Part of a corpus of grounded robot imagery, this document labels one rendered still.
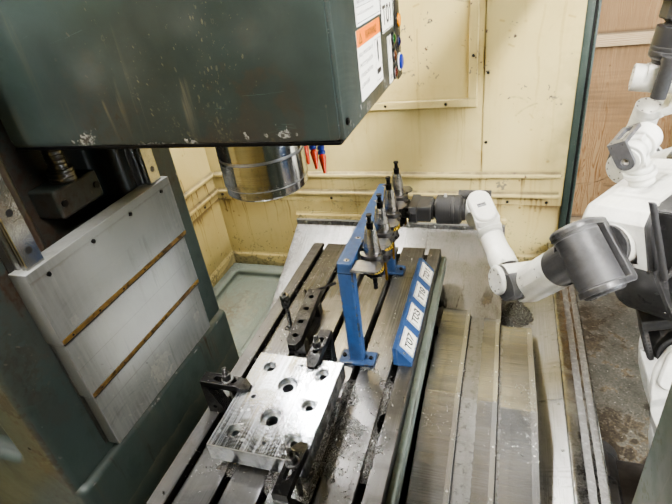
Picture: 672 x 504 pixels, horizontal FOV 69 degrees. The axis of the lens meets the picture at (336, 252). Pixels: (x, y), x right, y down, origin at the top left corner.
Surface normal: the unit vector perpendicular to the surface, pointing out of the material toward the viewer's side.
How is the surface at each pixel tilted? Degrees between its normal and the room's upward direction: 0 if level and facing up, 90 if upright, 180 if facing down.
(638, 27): 90
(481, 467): 8
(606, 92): 90
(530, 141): 90
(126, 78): 90
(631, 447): 0
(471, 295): 24
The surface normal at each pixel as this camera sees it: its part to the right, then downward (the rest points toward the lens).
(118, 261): 0.95, 0.05
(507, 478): -0.16, -0.77
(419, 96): -0.29, 0.53
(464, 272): -0.23, -0.55
